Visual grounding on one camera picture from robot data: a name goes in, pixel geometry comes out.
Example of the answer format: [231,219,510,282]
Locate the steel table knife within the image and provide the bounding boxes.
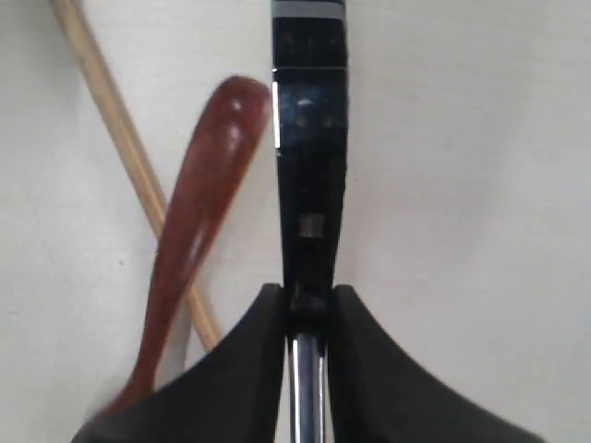
[271,1,349,442]

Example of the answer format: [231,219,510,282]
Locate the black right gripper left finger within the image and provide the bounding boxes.
[74,283,286,443]

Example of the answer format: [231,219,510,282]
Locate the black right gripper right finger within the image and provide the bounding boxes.
[328,285,541,442]

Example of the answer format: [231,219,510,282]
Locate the wooden chopstick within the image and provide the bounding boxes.
[48,0,223,353]

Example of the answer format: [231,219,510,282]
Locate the dark red wooden spoon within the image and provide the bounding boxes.
[100,76,271,416]

